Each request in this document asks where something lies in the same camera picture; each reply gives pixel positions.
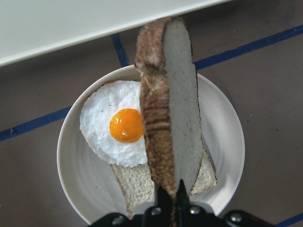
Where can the fried egg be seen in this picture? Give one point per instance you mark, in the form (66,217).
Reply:
(94,118)

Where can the white round plate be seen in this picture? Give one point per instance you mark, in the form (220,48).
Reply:
(89,182)

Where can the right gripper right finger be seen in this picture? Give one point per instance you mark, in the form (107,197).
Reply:
(193,215)

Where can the white rectangular tray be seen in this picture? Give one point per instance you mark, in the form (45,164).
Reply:
(31,28)

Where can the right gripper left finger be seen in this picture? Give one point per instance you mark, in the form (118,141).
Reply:
(158,215)

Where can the bread slice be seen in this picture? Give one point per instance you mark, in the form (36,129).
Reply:
(135,182)
(169,103)

